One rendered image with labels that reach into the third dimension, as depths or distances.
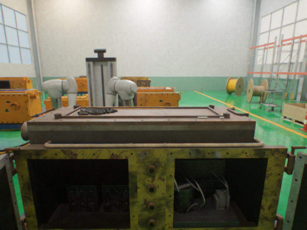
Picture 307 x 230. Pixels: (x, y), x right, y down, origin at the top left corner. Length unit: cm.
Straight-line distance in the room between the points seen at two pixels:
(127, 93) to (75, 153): 86
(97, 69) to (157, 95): 167
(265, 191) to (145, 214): 70
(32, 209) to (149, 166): 73
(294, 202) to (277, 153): 28
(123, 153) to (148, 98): 270
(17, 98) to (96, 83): 233
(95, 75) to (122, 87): 62
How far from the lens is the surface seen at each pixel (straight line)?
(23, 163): 126
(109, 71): 220
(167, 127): 107
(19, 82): 1148
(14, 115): 449
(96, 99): 234
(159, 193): 116
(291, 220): 141
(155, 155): 104
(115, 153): 105
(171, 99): 371
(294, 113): 766
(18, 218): 139
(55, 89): 211
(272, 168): 127
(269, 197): 136
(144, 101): 371
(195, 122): 108
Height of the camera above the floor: 163
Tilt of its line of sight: 13 degrees down
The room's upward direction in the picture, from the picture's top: straight up
